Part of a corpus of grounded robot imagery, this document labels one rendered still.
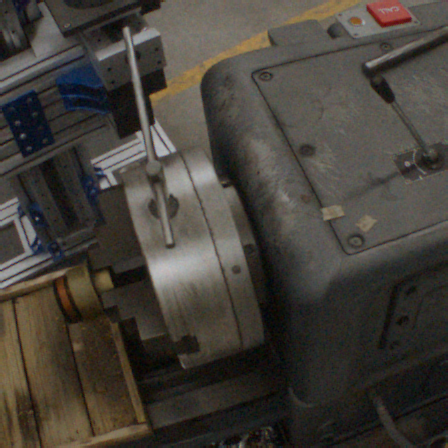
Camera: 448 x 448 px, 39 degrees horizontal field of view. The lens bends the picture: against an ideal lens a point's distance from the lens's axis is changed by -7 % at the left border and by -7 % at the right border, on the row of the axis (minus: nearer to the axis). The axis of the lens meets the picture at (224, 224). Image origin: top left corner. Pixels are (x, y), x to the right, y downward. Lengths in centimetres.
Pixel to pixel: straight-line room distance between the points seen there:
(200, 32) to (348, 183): 237
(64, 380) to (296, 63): 66
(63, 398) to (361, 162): 65
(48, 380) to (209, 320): 41
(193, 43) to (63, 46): 169
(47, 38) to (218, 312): 85
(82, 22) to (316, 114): 60
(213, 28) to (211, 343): 240
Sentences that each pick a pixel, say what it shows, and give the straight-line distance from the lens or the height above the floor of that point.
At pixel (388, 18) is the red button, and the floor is 127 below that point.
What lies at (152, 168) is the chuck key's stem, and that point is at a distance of 81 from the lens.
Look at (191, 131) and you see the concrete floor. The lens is 268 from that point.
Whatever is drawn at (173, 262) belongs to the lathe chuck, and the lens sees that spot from 86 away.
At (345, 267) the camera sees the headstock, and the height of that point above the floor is 125.
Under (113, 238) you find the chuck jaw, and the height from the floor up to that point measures 115.
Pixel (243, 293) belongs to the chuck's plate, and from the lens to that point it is 88.
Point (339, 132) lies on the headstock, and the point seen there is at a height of 125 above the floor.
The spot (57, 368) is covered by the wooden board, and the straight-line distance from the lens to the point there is 120.
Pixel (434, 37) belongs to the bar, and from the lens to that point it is 107.
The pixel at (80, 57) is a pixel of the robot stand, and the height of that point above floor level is 104.
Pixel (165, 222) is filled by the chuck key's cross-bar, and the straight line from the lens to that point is 78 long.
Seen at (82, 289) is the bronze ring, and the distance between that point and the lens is 98.
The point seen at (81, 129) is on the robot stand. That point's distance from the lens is 158.
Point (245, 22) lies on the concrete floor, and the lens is 320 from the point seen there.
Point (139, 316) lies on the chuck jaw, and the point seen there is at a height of 111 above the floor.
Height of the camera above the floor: 192
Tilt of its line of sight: 54 degrees down
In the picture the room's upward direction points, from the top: 10 degrees counter-clockwise
